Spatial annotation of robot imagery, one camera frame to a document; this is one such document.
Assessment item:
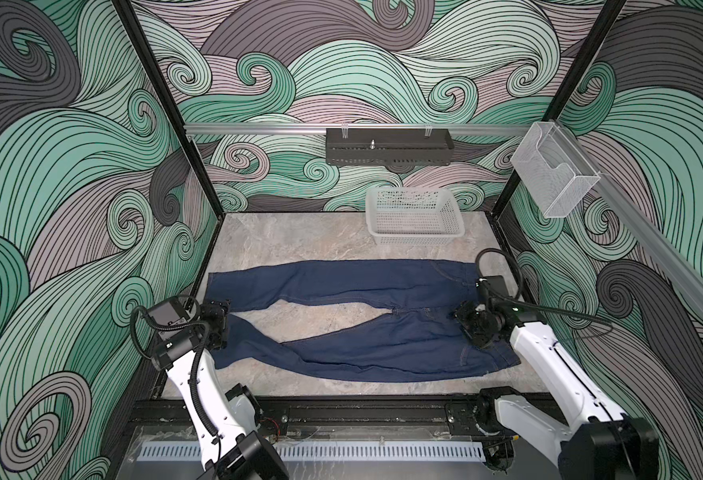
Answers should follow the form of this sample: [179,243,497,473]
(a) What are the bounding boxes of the dark blue denim trousers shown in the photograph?
[205,259,521,383]

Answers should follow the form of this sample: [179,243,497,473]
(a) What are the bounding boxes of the white perforated plastic basket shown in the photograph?
[365,187,465,246]

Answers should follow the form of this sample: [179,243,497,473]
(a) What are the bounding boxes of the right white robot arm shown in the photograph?
[453,300,659,479]

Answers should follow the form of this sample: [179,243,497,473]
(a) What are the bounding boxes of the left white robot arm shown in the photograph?
[129,295,289,479]

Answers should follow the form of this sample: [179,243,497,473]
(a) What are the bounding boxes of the black perforated metal tray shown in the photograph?
[325,127,455,168]

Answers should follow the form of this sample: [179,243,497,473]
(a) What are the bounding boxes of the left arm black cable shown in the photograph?
[128,296,224,439]

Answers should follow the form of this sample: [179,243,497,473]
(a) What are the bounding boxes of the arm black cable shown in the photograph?
[473,247,613,328]
[128,296,224,439]

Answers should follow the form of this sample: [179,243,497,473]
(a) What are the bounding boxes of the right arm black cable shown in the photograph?
[473,247,613,328]

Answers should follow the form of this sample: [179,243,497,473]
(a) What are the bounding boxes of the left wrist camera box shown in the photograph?
[145,295,200,340]

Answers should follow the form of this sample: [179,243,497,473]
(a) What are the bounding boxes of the white slotted cable duct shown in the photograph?
[136,441,485,463]

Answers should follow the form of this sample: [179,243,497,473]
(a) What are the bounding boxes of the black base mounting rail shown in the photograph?
[128,392,569,439]

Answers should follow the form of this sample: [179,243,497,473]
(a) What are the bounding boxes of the clear plastic wall bin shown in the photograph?
[511,121,601,218]

